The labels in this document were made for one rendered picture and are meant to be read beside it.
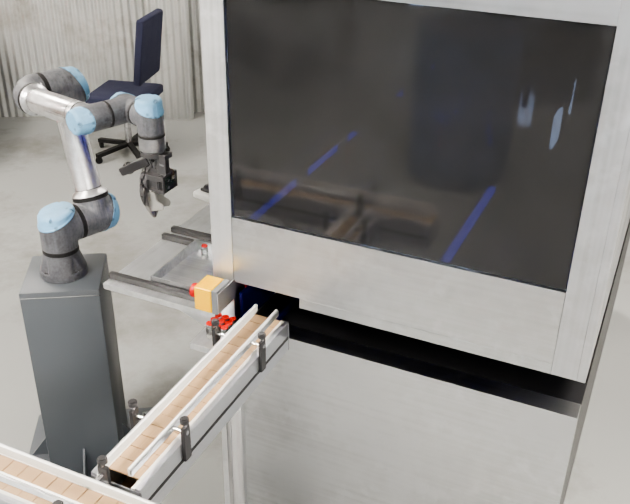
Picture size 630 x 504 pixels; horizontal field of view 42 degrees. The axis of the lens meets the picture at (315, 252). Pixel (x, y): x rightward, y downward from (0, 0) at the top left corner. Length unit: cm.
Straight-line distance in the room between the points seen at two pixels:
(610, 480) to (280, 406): 140
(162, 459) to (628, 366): 253
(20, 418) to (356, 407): 165
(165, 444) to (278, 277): 56
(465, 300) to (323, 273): 37
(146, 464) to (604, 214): 110
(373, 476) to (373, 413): 23
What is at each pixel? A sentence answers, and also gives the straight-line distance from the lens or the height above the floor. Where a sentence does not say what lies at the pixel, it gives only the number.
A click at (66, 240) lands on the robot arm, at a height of 93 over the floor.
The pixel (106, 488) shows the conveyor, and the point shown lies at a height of 97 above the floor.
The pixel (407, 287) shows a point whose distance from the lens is 201.
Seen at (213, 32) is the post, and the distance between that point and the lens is 199.
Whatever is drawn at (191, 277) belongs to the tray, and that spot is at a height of 88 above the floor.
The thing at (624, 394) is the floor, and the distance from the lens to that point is 372.
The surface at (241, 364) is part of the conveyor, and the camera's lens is 207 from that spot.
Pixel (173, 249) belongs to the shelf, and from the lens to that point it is 270.
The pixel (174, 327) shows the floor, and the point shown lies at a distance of 390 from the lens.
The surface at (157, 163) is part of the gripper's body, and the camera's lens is 235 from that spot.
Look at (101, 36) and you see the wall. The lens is 648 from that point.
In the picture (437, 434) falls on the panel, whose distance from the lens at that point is 224.
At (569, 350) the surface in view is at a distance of 199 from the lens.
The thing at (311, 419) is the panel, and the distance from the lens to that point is 238.
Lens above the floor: 216
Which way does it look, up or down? 29 degrees down
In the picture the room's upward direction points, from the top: 1 degrees clockwise
